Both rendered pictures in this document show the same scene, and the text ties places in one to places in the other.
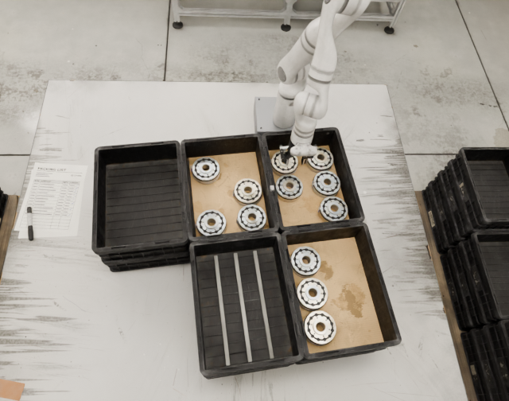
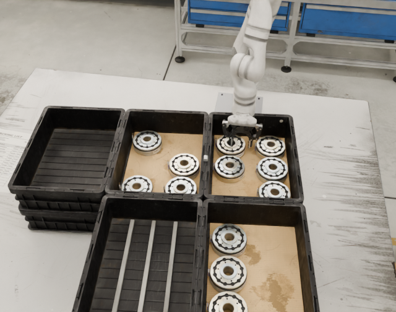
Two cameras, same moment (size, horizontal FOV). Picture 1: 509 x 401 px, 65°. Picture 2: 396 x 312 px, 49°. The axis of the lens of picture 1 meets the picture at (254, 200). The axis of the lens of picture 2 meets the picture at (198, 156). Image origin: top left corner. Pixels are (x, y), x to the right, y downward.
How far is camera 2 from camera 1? 0.48 m
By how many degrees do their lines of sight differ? 21
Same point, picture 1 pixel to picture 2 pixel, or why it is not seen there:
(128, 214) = (59, 171)
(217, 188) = (154, 161)
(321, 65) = (254, 21)
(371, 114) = (346, 125)
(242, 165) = (186, 143)
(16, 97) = not seen: hidden behind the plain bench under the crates
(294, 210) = (231, 191)
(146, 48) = (145, 75)
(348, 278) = (278, 267)
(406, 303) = not seen: outside the picture
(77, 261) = (0, 215)
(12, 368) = not seen: outside the picture
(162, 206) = (94, 169)
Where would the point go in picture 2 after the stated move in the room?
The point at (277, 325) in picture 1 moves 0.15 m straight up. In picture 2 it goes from (180, 302) to (178, 273)
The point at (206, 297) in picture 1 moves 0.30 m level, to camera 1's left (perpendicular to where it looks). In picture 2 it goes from (109, 259) to (22, 229)
